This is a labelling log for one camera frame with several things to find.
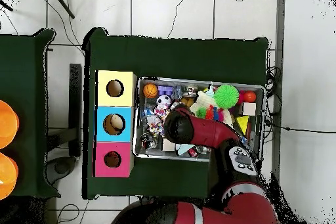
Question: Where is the cream yellow cloth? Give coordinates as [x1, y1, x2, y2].
[188, 91, 234, 125]

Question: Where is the dark green covered side table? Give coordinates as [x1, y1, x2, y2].
[0, 28, 56, 198]

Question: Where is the colourful polka dot cloth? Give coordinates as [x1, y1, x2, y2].
[142, 105, 168, 138]

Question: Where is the small orange ball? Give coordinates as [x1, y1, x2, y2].
[243, 91, 258, 104]

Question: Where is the black rod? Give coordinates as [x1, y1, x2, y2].
[0, 0, 14, 12]
[49, 0, 76, 20]

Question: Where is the black and white soccer ball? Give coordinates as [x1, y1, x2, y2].
[157, 94, 172, 106]

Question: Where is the clear mesh bin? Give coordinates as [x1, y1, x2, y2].
[133, 78, 265, 166]

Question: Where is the black upright panel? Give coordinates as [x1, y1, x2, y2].
[69, 63, 83, 158]

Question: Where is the orange basketball toy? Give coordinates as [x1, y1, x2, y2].
[143, 83, 159, 99]

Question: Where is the mint green waffle cloth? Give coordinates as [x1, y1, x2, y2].
[175, 144, 195, 156]

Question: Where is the dark green table cloth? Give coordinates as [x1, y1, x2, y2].
[83, 26, 270, 204]

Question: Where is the grey floor stand base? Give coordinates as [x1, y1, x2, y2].
[46, 128, 78, 185]

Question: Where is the green spiky ball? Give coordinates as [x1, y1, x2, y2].
[214, 84, 240, 110]

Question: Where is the multicolour spiky caterpillar toy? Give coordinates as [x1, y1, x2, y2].
[203, 105, 226, 122]

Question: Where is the orange round bowl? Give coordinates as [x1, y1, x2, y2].
[0, 152, 19, 201]
[0, 100, 20, 150]

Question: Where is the plain wooden block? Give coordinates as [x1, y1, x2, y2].
[162, 139, 177, 152]
[241, 102, 257, 117]

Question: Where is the wooden box with three holes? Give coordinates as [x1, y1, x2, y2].
[93, 69, 138, 178]

